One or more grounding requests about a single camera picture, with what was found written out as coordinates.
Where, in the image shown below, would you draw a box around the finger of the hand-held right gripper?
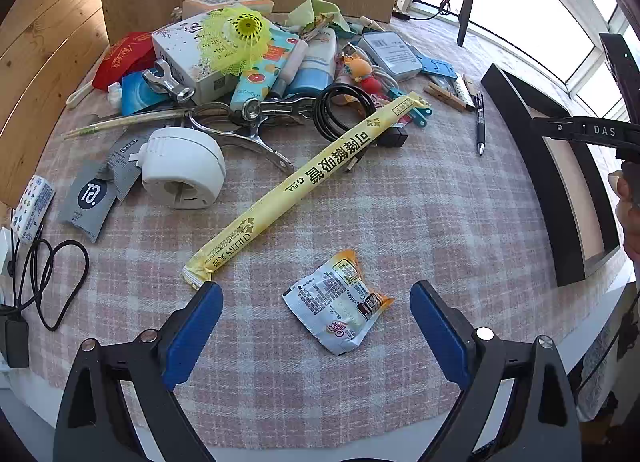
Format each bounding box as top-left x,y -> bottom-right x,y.
531,115 -> 576,142

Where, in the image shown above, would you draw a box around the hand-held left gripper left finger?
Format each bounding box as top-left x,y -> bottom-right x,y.
52,281 -> 224,462

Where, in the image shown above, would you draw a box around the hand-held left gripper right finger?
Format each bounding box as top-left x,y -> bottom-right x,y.
409,280 -> 583,462

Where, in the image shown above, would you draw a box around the black rectangular tray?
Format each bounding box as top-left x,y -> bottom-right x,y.
481,63 -> 621,288

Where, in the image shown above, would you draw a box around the black pen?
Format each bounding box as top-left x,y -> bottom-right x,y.
474,91 -> 487,157

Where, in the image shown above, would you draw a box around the white orange creamer sachet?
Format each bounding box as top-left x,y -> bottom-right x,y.
282,250 -> 396,355

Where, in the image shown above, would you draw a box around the white round plastic device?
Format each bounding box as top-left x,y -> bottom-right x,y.
141,127 -> 227,210

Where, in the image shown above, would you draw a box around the grey blue tin box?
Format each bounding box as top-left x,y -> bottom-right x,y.
357,31 -> 423,83

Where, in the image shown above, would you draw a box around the long yellow packet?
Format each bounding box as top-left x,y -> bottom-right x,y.
182,90 -> 431,290

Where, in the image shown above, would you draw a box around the large silver metal clamp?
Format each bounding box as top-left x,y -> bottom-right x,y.
187,94 -> 316,175

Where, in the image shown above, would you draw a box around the white blue sunscreen bottle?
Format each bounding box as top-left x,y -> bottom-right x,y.
287,27 -> 338,98

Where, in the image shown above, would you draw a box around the small silver metal clamp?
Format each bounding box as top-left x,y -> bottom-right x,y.
142,60 -> 195,104

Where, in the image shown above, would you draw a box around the small white black-capped tube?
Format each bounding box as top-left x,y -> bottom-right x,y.
270,39 -> 308,98

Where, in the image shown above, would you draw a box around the light green cloth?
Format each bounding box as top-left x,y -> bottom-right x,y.
287,0 -> 346,28

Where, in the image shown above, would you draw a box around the white printed box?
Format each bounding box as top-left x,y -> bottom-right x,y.
151,17 -> 251,99

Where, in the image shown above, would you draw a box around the yellow plastic shuttlecock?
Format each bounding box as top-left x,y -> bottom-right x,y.
200,6 -> 273,78

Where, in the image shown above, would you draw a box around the person's right hand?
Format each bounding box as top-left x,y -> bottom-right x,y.
607,169 -> 640,263

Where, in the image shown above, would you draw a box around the pink plaid cloth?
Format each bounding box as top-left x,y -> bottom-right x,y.
32,17 -> 631,443

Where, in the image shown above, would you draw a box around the wooden clothespin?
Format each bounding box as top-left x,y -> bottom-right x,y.
424,82 -> 468,113

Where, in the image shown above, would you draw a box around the blue plastic phone stand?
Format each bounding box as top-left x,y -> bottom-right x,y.
419,53 -> 458,83

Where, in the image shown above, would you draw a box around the black tripod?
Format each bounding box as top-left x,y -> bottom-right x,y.
415,0 -> 493,48

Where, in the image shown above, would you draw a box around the small black block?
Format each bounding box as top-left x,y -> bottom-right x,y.
377,126 -> 410,148

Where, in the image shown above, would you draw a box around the grey sachet with logo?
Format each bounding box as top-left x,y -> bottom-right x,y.
59,161 -> 118,244

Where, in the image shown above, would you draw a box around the black power adapter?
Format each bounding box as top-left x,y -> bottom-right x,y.
0,312 -> 31,369

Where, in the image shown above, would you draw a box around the plain grey sachet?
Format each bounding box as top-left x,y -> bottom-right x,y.
97,134 -> 151,203

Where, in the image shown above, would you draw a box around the white patterned case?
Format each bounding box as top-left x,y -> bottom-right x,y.
10,174 -> 56,243

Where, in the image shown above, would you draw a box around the paper-wrapped chopsticks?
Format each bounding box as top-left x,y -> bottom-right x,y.
62,107 -> 191,140

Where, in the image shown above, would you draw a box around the teal fruit print tube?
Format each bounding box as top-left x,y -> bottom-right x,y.
230,24 -> 308,113

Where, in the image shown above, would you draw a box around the red packet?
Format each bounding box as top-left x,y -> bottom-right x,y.
92,32 -> 157,92

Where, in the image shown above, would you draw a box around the wooden plank panel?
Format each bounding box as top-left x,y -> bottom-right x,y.
0,0 -> 111,208

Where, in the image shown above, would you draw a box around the orange soap pack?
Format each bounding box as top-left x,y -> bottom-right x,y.
182,0 -> 276,20

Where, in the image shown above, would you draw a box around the black cable loop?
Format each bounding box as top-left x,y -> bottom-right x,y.
10,224 -> 91,333

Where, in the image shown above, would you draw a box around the white cable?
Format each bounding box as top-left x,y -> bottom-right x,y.
342,42 -> 401,98

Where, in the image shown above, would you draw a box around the cartoon doll keychain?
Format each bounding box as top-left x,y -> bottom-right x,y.
340,54 -> 381,93

